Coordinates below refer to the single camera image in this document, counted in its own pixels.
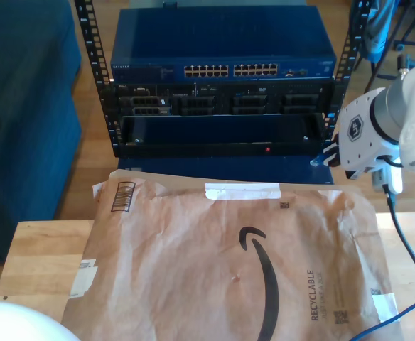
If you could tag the dark metal bar stool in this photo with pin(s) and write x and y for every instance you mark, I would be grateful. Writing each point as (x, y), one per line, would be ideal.
(372, 76)

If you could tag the black rack shelf tray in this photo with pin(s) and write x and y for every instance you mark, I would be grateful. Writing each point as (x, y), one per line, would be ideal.
(211, 149)

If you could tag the blue network switch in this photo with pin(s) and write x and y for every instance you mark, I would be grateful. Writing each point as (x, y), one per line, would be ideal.
(221, 35)

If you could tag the blue sofa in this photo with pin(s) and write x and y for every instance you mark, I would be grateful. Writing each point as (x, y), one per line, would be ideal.
(22, 124)

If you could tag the black rack server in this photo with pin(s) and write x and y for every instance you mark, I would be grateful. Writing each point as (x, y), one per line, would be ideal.
(225, 96)

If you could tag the black rack frame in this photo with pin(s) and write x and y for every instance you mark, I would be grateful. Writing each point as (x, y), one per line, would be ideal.
(106, 106)

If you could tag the blue rack base plate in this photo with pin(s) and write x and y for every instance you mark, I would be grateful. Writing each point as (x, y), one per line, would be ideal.
(229, 168)

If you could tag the office chair base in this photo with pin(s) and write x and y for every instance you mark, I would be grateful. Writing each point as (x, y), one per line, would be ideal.
(400, 46)

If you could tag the brown paper mailer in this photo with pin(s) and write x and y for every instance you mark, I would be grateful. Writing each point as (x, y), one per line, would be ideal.
(179, 284)

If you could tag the grey blue jacket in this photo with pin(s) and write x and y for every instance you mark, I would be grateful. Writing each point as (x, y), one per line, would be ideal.
(378, 35)

